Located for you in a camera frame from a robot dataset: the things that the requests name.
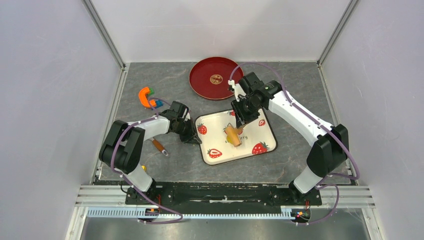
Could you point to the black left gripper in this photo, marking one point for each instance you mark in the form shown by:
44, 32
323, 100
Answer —
193, 138

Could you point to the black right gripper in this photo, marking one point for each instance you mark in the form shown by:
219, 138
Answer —
241, 118

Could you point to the wooden dough roller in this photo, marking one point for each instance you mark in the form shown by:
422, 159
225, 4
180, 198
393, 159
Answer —
233, 135

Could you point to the white strawberry tray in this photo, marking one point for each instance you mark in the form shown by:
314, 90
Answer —
222, 141

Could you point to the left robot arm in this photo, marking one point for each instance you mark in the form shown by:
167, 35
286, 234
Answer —
121, 150

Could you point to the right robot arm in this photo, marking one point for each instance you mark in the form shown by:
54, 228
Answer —
329, 144

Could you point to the blue toy block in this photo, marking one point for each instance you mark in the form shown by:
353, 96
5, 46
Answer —
155, 99

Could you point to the red round plate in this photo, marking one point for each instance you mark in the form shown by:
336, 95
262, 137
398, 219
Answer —
209, 77

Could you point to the orange curved toy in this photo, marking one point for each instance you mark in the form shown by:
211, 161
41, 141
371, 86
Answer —
144, 95

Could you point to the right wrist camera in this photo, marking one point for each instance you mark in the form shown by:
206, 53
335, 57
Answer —
236, 89

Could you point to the metal scraper wooden handle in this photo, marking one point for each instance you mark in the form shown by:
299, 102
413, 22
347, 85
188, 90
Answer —
159, 147

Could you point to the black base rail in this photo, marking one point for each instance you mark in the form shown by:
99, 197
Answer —
226, 198

